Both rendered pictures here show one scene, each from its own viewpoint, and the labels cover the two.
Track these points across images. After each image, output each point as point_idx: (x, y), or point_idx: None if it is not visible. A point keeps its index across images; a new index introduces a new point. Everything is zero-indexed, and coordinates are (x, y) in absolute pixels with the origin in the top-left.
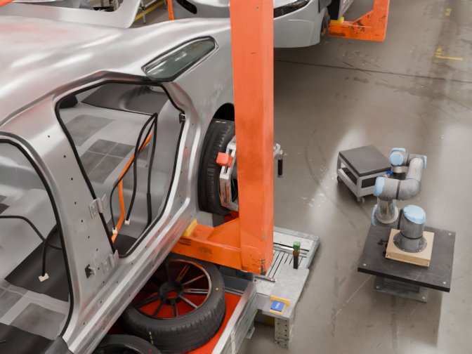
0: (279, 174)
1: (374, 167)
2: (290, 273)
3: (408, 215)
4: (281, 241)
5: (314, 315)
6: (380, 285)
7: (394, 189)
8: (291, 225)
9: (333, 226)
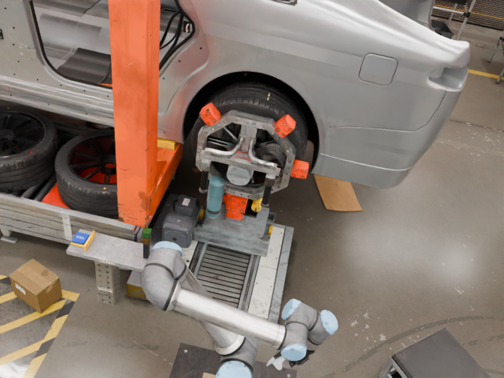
0: (262, 201)
1: (419, 376)
2: (136, 252)
3: (222, 366)
4: (257, 283)
5: (146, 326)
6: None
7: (147, 262)
8: (303, 301)
9: (315, 352)
